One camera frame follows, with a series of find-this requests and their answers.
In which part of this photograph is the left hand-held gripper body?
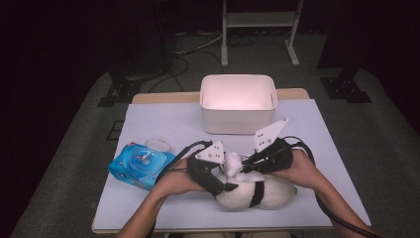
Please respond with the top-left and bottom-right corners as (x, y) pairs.
(186, 141), (229, 198)

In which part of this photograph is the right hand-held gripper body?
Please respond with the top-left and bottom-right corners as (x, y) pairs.
(254, 117), (293, 175)

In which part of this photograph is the panda plush toy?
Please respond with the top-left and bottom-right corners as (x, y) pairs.
(214, 165), (298, 212)

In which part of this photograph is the white wet wipe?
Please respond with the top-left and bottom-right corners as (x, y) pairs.
(222, 152), (265, 183)

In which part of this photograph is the white plastic storage bin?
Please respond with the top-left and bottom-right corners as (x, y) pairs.
(199, 73), (279, 136)

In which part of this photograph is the blue wet wipes pack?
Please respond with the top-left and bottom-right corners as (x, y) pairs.
(107, 138), (177, 192)

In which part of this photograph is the person's right hand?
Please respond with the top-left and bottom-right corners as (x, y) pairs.
(279, 148), (327, 191)

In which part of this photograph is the person's left hand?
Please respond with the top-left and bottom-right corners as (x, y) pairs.
(153, 158), (208, 199)

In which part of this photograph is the black metal stand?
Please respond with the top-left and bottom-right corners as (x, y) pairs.
(97, 70), (143, 108)
(319, 66), (373, 104)

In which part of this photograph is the black floor outlet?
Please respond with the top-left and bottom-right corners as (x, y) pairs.
(106, 120), (126, 142)

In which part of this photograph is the black floor cable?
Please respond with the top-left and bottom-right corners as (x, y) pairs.
(148, 49), (226, 93)

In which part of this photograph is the black cable bundle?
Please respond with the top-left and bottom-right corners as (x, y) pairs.
(227, 33), (262, 48)

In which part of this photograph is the grey floor cable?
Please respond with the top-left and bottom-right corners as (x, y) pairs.
(174, 31), (226, 56)

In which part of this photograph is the white metal stand frame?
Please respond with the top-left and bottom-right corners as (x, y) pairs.
(221, 0), (305, 68)

